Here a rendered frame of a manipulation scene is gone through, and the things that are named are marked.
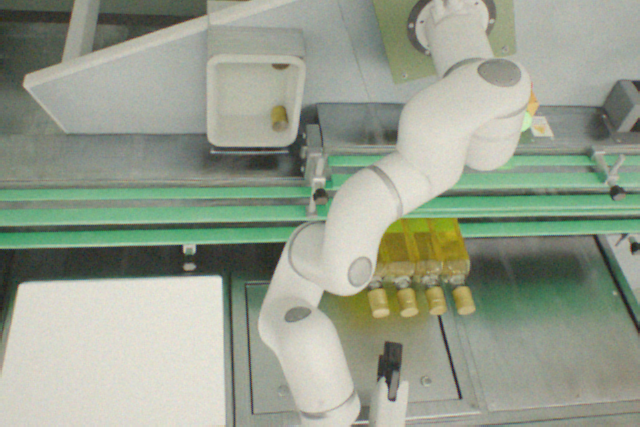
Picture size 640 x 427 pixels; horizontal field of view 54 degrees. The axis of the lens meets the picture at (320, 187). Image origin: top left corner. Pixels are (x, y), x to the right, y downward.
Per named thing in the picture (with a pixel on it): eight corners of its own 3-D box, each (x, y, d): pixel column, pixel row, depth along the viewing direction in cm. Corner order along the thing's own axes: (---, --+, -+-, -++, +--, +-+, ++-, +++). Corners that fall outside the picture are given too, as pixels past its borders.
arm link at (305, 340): (412, 365, 87) (362, 331, 101) (370, 225, 82) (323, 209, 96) (309, 422, 81) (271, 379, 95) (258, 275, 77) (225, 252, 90)
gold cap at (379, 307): (366, 298, 122) (369, 318, 119) (369, 288, 119) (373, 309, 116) (383, 297, 122) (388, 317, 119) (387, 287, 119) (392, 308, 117)
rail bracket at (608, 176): (581, 152, 134) (607, 201, 125) (597, 127, 128) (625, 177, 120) (598, 152, 134) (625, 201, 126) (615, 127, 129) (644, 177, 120)
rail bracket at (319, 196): (300, 186, 130) (306, 236, 122) (309, 128, 117) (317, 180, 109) (314, 186, 130) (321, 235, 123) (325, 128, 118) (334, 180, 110)
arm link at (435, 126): (362, 189, 93) (362, 111, 81) (483, 120, 101) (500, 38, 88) (403, 232, 88) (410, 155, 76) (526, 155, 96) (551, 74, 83)
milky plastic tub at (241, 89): (207, 116, 129) (207, 147, 124) (206, 25, 112) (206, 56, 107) (291, 117, 132) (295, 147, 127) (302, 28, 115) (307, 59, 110)
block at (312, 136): (297, 155, 133) (300, 180, 128) (302, 123, 126) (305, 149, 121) (314, 155, 133) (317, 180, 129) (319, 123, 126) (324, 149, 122)
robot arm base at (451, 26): (403, -9, 105) (418, 51, 95) (478, -35, 102) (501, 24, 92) (424, 59, 116) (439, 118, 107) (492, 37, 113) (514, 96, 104)
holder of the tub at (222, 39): (208, 132, 134) (208, 160, 129) (207, 25, 113) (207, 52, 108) (288, 133, 137) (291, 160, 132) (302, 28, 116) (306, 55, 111)
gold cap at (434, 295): (422, 296, 124) (427, 316, 121) (426, 286, 121) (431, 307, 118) (439, 295, 124) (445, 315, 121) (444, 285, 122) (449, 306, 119)
